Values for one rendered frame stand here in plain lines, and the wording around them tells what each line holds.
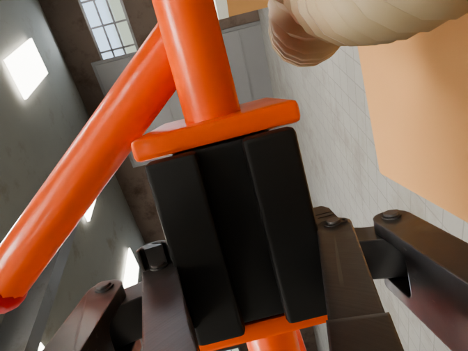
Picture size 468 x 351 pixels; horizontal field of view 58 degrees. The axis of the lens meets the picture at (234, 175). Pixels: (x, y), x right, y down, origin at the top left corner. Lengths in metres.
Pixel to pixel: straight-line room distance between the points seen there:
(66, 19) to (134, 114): 8.96
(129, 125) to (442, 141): 0.19
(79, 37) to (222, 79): 9.02
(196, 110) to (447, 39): 0.15
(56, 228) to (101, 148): 0.04
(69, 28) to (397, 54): 8.93
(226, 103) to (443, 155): 0.17
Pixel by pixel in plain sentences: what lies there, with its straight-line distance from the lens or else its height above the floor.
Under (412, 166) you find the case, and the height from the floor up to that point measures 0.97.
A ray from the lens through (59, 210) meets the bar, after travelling 0.19.
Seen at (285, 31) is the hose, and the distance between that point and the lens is 0.20.
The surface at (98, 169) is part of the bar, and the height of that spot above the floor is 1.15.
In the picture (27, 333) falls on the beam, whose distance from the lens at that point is 5.08.
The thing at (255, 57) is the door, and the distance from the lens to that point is 9.12.
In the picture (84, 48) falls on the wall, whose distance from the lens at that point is 9.20.
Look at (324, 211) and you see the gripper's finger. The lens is 0.18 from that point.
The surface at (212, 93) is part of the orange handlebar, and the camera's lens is 0.15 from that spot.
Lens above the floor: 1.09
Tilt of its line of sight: 1 degrees up
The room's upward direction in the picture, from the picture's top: 104 degrees counter-clockwise
